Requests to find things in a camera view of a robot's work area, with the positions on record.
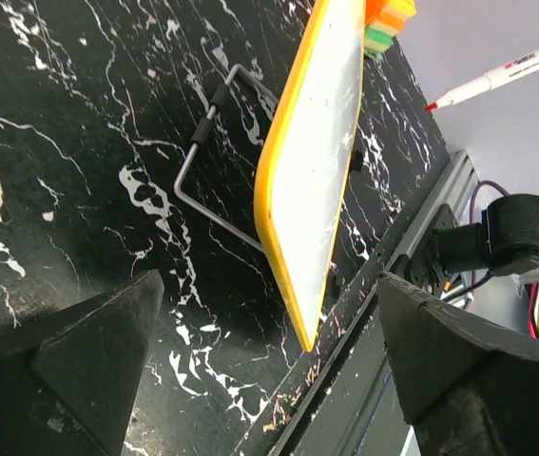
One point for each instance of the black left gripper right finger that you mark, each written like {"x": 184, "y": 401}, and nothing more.
{"x": 467, "y": 386}

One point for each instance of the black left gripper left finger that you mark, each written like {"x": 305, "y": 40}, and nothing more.
{"x": 68, "y": 380}

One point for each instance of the yellow framed whiteboard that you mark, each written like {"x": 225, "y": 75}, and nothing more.
{"x": 304, "y": 164}

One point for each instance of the red capped white marker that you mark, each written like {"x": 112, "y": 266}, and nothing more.
{"x": 497, "y": 77}

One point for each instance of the orange sponge pack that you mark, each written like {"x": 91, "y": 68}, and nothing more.
{"x": 384, "y": 19}

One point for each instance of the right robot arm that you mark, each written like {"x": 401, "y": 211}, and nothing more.
{"x": 504, "y": 242}

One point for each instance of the metal whiteboard stand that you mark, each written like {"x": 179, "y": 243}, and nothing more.
{"x": 216, "y": 178}

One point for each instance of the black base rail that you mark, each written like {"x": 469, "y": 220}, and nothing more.
{"x": 302, "y": 390}

